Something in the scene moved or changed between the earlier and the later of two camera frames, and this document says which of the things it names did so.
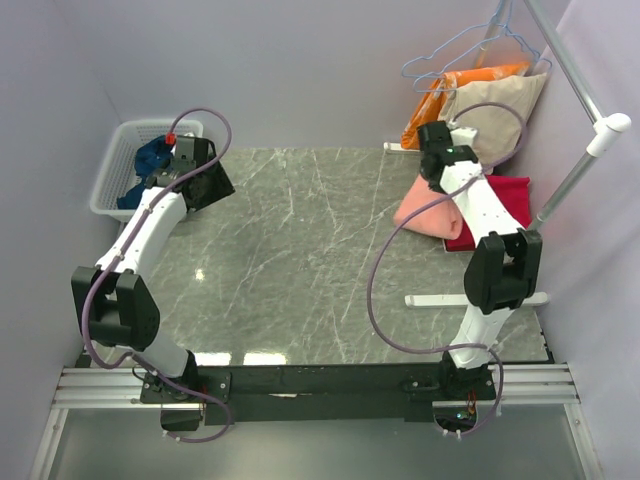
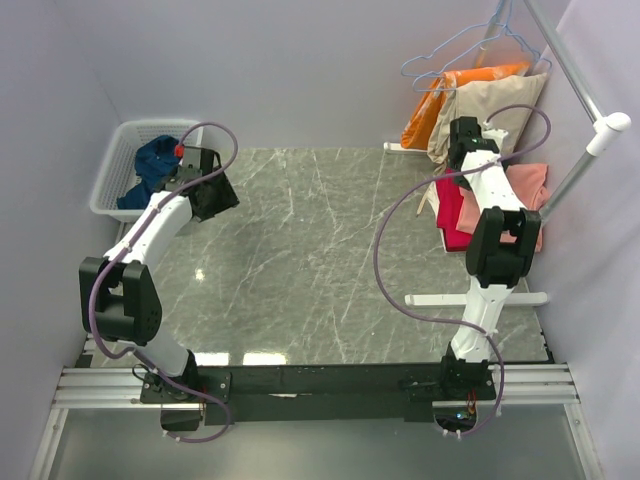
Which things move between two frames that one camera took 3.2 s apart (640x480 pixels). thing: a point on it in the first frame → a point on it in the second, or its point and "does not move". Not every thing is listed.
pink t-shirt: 442,220 → 529,186
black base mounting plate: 319,394 does not move
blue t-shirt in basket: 153,156 does not move
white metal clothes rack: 605,126 does not move
